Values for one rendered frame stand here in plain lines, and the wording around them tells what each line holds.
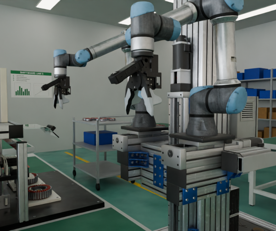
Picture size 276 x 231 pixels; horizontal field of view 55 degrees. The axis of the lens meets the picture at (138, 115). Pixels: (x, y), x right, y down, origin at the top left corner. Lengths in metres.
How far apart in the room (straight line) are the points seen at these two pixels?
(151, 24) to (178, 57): 0.68
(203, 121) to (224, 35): 0.38
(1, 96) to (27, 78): 5.57
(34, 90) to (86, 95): 1.32
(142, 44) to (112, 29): 6.87
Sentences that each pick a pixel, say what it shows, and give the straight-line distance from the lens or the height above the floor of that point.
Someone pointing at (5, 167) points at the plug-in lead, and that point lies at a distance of 1.20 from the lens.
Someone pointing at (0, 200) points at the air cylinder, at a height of 0.81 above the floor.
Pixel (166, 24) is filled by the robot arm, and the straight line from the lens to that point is 0.93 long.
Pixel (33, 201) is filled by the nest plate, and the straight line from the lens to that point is 1.23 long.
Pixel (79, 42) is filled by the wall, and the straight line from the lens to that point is 7.20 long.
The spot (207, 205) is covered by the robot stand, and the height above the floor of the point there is 0.61.
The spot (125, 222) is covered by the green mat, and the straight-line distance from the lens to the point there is 1.05.
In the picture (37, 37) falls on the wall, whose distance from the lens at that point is 6.88.
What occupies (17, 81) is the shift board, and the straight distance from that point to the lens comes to 6.64.
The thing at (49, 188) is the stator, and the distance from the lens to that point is 1.27.
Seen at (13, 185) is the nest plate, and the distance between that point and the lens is 1.49.
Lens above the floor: 1.19
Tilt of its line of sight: 3 degrees down
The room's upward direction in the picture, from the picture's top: straight up
